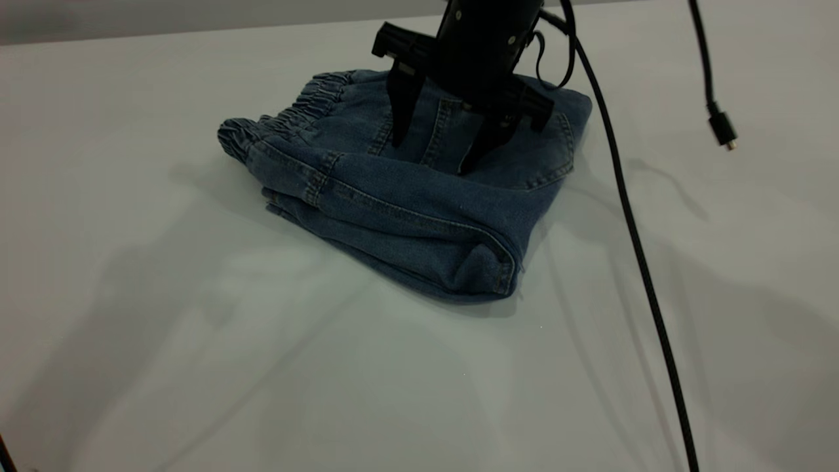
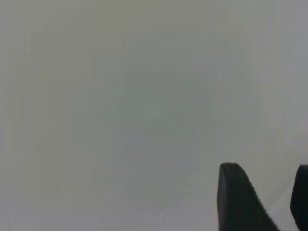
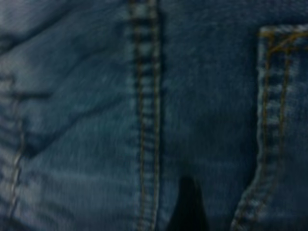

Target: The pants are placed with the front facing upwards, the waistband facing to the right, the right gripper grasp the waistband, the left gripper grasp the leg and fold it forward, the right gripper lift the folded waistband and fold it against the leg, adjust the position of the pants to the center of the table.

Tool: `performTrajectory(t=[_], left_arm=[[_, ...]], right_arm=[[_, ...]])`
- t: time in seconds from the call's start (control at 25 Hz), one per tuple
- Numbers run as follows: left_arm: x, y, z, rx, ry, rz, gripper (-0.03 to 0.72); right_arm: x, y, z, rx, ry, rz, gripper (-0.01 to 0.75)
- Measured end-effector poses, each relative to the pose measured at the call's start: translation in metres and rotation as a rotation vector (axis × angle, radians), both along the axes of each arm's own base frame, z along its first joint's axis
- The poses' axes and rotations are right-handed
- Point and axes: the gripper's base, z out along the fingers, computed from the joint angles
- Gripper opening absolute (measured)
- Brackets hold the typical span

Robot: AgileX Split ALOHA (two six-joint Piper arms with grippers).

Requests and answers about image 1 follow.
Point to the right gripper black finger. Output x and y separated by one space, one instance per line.
403 98
488 137

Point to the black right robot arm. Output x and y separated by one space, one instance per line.
485 23

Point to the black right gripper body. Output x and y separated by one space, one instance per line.
485 82

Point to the blue denim pants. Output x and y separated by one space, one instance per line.
406 216

